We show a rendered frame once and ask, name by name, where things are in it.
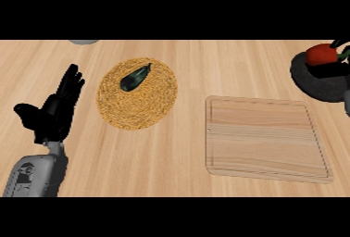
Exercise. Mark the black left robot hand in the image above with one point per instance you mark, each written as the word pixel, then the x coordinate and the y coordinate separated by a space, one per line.
pixel 55 114

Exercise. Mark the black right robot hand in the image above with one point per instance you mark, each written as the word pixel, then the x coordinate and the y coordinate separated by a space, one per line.
pixel 329 70

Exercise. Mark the red bell pepper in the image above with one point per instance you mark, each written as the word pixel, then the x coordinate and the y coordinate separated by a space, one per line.
pixel 322 55

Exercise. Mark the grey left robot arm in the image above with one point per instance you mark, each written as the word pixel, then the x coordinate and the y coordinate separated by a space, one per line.
pixel 34 172

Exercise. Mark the pale wooden cutting board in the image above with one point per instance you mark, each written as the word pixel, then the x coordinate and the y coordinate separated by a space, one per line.
pixel 266 139

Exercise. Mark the round woven yellow placemat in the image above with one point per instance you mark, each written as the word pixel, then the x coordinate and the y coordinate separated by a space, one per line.
pixel 136 98

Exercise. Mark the grey round object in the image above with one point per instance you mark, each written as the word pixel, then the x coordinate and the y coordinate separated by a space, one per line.
pixel 84 41

